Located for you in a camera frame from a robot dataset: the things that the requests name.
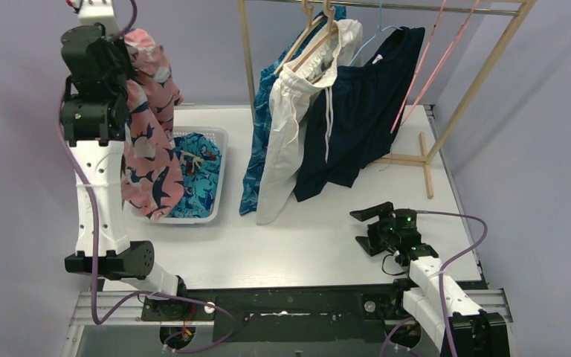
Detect pink plastic hanger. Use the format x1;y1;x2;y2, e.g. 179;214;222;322
398;0;481;127

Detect navy blue shorts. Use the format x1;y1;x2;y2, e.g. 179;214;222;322
294;27;425;202

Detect pink hanger of floral shorts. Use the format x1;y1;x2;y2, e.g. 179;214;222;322
390;0;448;133

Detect pink navy floral shorts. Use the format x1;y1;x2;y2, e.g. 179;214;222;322
121;28;184;222

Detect light blue hanger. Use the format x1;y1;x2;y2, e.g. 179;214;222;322
349;0;400;66

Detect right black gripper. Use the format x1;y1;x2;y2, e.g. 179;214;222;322
350;202;401;255

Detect wooden hanger rear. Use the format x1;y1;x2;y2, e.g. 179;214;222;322
273;0;323;75

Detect light blue shark shorts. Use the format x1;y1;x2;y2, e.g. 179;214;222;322
170;132;222;219

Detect white plastic basket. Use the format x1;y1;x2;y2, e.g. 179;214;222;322
129;126;229;225

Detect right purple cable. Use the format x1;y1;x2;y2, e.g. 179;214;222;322
378;210;489;357

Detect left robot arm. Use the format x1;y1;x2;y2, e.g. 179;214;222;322
59;23;190;318

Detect dark teal patterned shorts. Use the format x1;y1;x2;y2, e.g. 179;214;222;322
238;4;346;216

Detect wooden hanger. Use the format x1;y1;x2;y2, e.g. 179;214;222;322
283;0;338;72
273;0;323;75

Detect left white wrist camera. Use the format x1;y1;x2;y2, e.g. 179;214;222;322
65;0;120;36

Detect wooden clothes rack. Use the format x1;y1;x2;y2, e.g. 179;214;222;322
236;1;537;199

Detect wooden hanger front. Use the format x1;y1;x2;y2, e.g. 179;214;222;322
283;0;338;72

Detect white drawstring shorts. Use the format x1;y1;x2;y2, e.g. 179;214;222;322
256;19;363;225

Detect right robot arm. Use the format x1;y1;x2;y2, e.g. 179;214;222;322
349;202;512;356

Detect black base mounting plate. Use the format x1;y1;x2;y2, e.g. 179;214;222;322
140;284;407;343

